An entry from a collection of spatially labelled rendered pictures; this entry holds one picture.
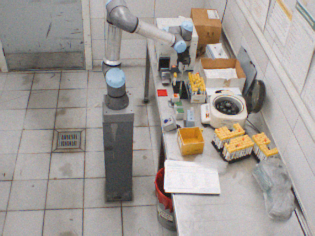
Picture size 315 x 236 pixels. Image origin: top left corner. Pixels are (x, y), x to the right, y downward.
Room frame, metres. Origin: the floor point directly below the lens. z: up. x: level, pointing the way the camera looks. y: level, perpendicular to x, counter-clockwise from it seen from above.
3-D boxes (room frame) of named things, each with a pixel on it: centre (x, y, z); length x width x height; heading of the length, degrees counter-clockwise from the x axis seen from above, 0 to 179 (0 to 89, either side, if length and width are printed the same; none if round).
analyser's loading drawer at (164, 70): (2.29, -0.04, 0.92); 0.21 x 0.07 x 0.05; 9
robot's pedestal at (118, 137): (1.87, 0.25, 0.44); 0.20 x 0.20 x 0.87; 9
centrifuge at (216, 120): (1.88, -0.44, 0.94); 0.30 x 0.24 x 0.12; 90
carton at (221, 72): (2.25, -0.44, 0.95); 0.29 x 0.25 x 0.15; 99
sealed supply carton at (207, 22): (2.93, -0.36, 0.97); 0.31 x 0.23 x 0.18; 2
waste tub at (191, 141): (1.60, -0.22, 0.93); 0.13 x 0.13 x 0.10; 14
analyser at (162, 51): (2.50, -0.10, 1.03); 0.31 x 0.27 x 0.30; 9
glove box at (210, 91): (2.06, -0.45, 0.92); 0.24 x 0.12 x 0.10; 99
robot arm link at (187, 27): (2.15, -0.15, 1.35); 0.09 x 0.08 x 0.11; 109
